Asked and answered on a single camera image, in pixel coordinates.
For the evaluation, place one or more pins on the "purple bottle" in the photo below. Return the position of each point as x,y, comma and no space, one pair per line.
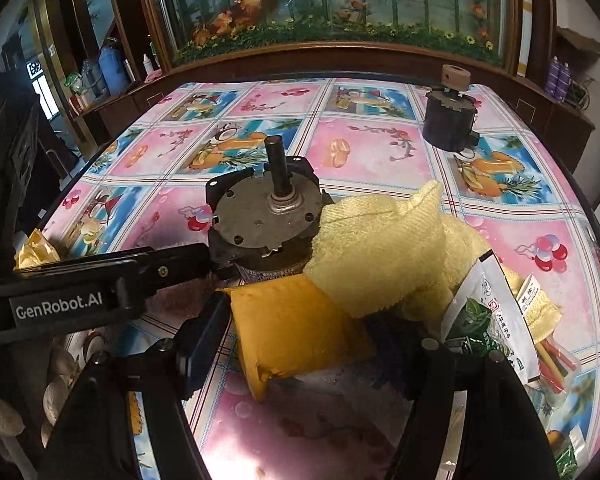
552,77
565,82

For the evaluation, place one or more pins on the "person's left hand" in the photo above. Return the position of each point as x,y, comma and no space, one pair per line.
0,417

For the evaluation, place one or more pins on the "clear bag of coloured sticks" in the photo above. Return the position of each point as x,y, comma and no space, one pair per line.
555,365

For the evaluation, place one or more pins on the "clear plastic water bottle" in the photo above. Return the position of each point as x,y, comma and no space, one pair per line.
91,77

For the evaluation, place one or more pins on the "framed floral picture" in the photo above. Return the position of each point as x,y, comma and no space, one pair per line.
330,0

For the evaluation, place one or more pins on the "small green packet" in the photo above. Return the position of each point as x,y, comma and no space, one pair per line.
567,455

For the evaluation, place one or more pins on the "blue water jug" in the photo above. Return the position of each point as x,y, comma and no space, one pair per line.
112,70

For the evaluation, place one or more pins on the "black motor with tan cap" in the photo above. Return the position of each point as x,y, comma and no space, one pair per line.
447,120

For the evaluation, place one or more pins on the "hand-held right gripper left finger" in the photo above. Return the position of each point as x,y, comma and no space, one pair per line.
207,340

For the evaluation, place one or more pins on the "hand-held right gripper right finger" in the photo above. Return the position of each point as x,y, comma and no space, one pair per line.
405,360

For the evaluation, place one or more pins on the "black motor with shaft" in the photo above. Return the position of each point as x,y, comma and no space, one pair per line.
265,215

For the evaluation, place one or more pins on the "small white bottle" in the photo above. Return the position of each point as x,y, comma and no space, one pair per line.
147,66

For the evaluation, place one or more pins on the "yellow towel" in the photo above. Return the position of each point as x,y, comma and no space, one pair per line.
380,250

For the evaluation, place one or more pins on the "brown cardboard piece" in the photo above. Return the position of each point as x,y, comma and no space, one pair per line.
580,41

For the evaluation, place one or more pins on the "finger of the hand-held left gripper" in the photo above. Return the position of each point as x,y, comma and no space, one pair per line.
185,265

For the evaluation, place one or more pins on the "mustard yellow pouch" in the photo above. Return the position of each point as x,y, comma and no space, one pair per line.
290,330

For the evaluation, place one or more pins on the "printed fruit tablecloth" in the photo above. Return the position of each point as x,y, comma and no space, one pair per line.
370,160

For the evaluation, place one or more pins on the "yellow plastic bag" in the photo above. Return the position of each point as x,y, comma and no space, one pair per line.
35,252

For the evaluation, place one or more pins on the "white and green packet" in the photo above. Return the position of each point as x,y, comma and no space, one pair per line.
485,310

